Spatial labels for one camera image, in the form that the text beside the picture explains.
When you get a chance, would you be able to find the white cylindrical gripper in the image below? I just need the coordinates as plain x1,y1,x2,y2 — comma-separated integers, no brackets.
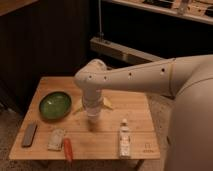
72,89,113,116

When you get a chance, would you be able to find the white plastic bottle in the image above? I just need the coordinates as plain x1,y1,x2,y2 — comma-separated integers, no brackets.
119,118,131,158

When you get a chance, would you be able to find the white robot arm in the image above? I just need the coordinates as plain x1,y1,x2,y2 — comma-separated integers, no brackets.
74,54,213,171

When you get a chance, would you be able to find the clear plastic cup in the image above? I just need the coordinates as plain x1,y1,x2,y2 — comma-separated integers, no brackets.
88,114,100,124

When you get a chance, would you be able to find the green bowl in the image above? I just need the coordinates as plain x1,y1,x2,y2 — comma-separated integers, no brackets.
39,91,72,120

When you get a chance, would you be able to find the orange carrot toy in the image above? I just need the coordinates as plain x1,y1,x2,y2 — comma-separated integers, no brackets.
63,138,73,162

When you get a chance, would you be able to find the dark grey rectangular block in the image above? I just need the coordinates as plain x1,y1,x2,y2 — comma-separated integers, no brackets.
21,122,37,147

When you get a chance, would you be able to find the background shelf with items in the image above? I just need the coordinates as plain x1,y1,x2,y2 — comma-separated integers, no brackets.
105,0,213,25

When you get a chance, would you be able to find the metal frame rail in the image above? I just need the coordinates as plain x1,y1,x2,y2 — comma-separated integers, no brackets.
90,37,161,65

